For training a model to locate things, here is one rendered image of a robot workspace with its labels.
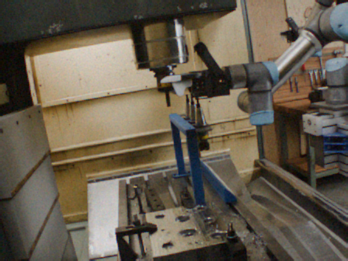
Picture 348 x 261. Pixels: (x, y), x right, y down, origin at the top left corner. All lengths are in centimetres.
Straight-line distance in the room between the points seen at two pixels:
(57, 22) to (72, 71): 114
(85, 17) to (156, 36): 19
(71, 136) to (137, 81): 50
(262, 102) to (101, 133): 120
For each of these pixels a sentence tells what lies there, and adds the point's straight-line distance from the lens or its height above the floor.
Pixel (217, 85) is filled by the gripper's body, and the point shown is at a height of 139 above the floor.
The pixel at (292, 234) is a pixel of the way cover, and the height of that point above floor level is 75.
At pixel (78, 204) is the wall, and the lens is 217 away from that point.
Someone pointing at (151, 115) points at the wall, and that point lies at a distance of 201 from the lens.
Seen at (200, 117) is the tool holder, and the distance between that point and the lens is 132.
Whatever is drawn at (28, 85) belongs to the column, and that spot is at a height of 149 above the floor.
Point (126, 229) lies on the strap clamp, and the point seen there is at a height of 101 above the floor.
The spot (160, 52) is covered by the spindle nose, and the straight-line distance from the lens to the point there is 91.
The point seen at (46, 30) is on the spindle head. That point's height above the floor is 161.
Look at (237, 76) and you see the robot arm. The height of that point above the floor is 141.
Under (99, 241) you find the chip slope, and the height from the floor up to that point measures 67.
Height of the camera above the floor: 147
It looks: 12 degrees down
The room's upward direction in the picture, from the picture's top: 9 degrees counter-clockwise
